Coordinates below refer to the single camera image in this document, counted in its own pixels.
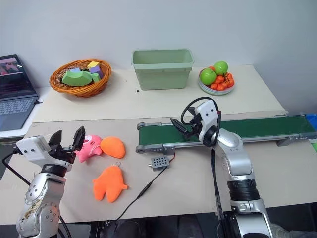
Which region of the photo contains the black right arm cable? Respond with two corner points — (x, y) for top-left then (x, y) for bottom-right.
(180, 97), (227, 238)

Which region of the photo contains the orange oval plush toy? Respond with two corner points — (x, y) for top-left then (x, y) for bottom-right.
(100, 136), (126, 159)

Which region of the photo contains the black power cable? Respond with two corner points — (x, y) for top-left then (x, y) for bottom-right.
(115, 151), (177, 222)

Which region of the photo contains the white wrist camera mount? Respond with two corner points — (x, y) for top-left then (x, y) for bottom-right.
(194, 100), (220, 147)
(15, 135), (52, 167)

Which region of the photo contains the yellow and purple foam block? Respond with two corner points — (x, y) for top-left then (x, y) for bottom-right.
(87, 61), (101, 75)

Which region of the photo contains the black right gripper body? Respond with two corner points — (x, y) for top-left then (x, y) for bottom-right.
(184, 113), (204, 140)

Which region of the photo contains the bowl of fruit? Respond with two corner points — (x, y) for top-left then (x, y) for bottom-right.
(198, 71), (236, 96)

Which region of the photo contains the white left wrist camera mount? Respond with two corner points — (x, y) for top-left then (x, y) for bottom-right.
(15, 135), (52, 167)

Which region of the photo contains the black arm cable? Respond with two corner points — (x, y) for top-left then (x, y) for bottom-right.
(2, 148), (32, 186)
(180, 97), (227, 238)

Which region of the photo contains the orange wicker basket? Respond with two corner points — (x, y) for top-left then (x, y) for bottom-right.
(49, 58), (112, 98)

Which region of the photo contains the pink pig plush toy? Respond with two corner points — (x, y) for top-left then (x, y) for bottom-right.
(75, 134), (104, 163)

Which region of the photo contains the green arched foam block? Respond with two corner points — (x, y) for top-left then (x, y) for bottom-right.
(61, 68), (93, 87)

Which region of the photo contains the blue plastic crate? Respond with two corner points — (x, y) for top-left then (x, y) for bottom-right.
(305, 113), (317, 127)

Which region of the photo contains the green toy apple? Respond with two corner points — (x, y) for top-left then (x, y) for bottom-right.
(213, 60), (229, 76)
(200, 68), (217, 85)

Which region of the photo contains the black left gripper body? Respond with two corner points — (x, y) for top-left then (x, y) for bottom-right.
(48, 143), (78, 165)

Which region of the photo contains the pale green plastic bin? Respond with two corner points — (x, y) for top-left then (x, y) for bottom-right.
(131, 48), (194, 91)

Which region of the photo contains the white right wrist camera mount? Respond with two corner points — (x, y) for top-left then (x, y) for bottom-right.
(194, 100), (220, 147)

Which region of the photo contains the green conveyor belt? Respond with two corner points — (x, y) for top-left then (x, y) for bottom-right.
(135, 114), (317, 155)

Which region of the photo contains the grey perforated control box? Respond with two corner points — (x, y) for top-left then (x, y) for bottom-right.
(148, 156), (171, 173)

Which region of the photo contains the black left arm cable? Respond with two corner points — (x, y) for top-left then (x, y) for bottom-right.
(2, 148), (32, 186)

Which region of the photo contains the orange plush toy keychain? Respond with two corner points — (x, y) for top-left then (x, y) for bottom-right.
(92, 161), (129, 204)

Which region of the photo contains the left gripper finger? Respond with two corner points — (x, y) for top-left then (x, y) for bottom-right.
(48, 129), (63, 147)
(71, 125), (87, 152)

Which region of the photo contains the grey laptop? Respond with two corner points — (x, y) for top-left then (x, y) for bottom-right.
(0, 54), (41, 132)

